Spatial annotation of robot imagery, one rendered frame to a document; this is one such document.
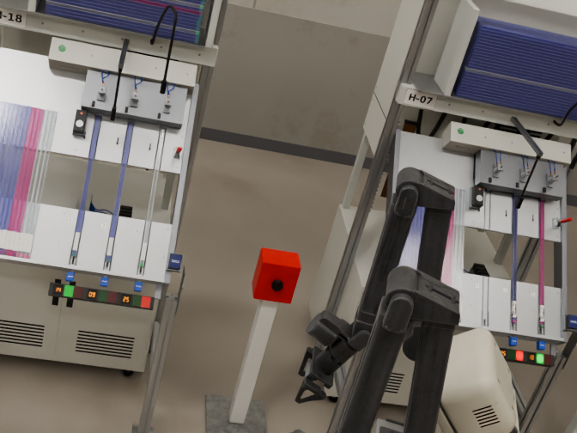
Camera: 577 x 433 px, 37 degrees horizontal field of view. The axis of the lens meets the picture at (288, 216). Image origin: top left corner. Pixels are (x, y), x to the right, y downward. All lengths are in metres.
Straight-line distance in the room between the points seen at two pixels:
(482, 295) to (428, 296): 1.76
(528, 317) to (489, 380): 1.54
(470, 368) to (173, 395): 1.97
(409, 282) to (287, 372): 2.39
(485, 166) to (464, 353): 1.56
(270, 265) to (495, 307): 0.83
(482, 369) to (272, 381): 2.07
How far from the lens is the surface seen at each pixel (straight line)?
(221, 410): 3.55
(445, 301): 1.49
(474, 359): 1.81
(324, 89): 5.58
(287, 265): 3.04
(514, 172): 3.37
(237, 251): 4.54
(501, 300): 3.26
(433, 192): 1.85
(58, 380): 3.57
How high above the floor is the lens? 2.36
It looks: 28 degrees down
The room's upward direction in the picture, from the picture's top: 16 degrees clockwise
